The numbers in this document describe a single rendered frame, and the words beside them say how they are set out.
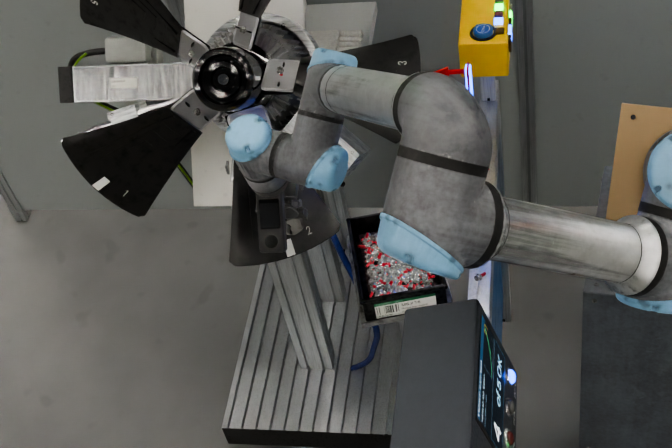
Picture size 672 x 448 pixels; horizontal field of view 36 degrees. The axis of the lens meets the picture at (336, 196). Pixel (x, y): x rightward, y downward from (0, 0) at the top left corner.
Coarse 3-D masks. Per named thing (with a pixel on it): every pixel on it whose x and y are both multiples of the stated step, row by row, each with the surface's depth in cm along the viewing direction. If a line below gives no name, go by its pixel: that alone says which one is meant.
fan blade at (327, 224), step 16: (240, 176) 191; (240, 192) 191; (304, 192) 197; (240, 208) 191; (320, 208) 198; (240, 224) 191; (256, 224) 192; (288, 224) 194; (320, 224) 197; (336, 224) 198; (240, 240) 191; (256, 240) 192; (304, 240) 195; (320, 240) 196; (240, 256) 192; (256, 256) 192; (272, 256) 193
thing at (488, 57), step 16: (464, 0) 218; (480, 0) 217; (464, 16) 214; (480, 16) 213; (464, 32) 210; (464, 48) 208; (480, 48) 208; (496, 48) 207; (464, 64) 212; (480, 64) 211; (496, 64) 210
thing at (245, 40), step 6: (240, 12) 195; (240, 18) 195; (246, 18) 193; (252, 18) 190; (258, 18) 188; (240, 24) 195; (246, 24) 192; (252, 24) 190; (252, 30) 189; (234, 36) 196; (240, 36) 194; (246, 36) 191; (252, 36) 189; (234, 42) 195; (240, 42) 193; (246, 42) 191; (252, 42) 189; (246, 48) 190
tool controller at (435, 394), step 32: (416, 320) 142; (448, 320) 140; (480, 320) 139; (416, 352) 138; (448, 352) 136; (480, 352) 136; (416, 384) 135; (448, 384) 133; (480, 384) 133; (416, 416) 131; (448, 416) 129; (480, 416) 131; (512, 416) 145
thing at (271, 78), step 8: (272, 64) 194; (280, 64) 194; (288, 64) 194; (296, 64) 194; (272, 72) 192; (288, 72) 192; (296, 72) 192; (264, 80) 191; (272, 80) 191; (280, 80) 191; (288, 80) 190; (264, 88) 189; (272, 88) 189; (280, 88) 189; (288, 88) 189
